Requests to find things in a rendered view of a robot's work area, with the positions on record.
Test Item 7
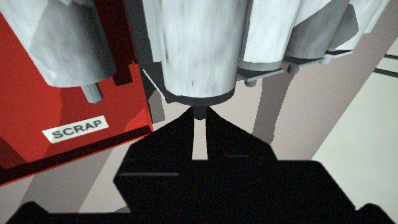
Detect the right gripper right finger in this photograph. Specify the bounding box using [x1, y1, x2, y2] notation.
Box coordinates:
[206, 106, 278, 160]

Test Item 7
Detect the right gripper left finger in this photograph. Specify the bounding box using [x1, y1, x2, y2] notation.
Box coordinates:
[122, 106, 194, 161]

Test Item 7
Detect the red scrap tray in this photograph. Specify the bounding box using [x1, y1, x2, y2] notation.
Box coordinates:
[0, 0, 154, 187]

